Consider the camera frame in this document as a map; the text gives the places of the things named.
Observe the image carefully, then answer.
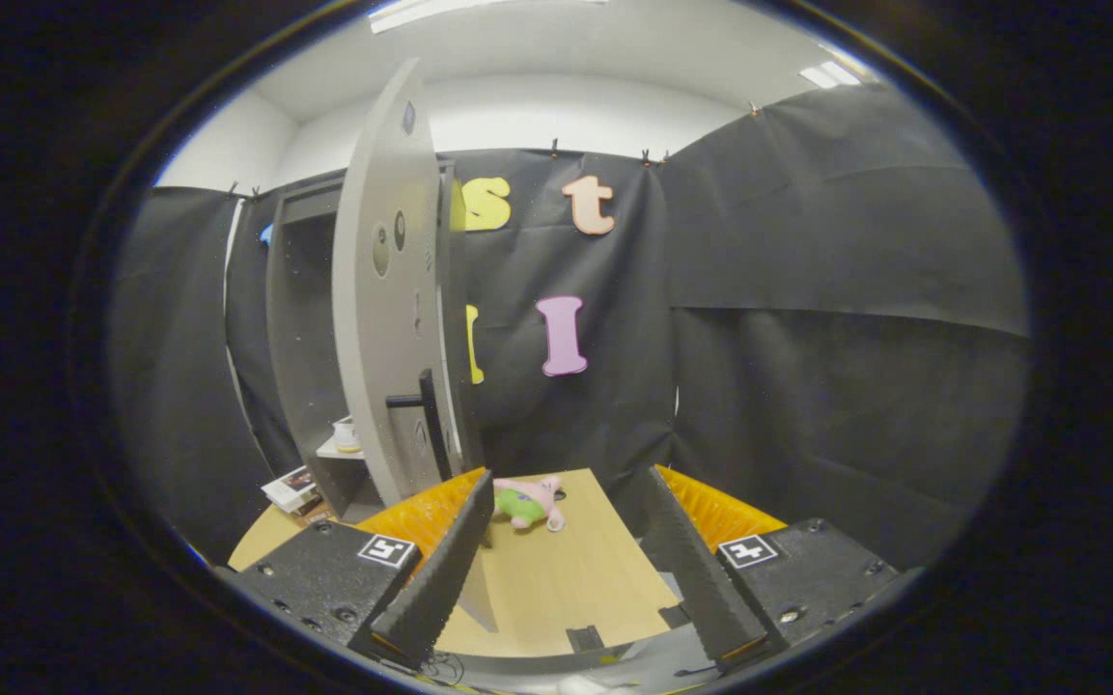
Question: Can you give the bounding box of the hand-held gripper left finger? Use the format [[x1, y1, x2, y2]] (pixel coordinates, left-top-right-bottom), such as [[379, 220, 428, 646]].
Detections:
[[218, 468, 496, 672]]

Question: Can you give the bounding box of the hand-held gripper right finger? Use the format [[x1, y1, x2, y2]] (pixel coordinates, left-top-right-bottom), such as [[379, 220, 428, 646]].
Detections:
[[640, 464, 919, 667]]

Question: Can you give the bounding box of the light grey shoe cabinet door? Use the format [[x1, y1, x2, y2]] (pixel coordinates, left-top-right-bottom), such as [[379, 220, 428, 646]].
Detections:
[[332, 56, 501, 635]]

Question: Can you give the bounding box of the dark grey shoe cabinet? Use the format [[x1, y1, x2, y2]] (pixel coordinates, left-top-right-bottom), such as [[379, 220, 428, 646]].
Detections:
[[264, 174, 374, 522]]

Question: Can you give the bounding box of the pink green plush toy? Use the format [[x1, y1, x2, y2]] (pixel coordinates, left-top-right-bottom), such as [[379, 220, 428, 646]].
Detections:
[[491, 475, 569, 533]]

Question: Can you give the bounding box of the white book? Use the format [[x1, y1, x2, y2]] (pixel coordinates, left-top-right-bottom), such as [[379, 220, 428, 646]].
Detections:
[[262, 466, 319, 513]]

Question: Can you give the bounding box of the black backdrop cloth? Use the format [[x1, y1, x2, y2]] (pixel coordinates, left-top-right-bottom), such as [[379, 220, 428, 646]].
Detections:
[[112, 85, 1030, 570]]

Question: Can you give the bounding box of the ceiling light panel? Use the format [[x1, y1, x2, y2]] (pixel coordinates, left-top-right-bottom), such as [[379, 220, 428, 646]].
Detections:
[[800, 60, 863, 88], [368, 0, 605, 35]]

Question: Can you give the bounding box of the thin black cable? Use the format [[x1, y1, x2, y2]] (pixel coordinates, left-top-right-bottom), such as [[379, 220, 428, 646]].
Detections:
[[416, 649, 465, 688]]

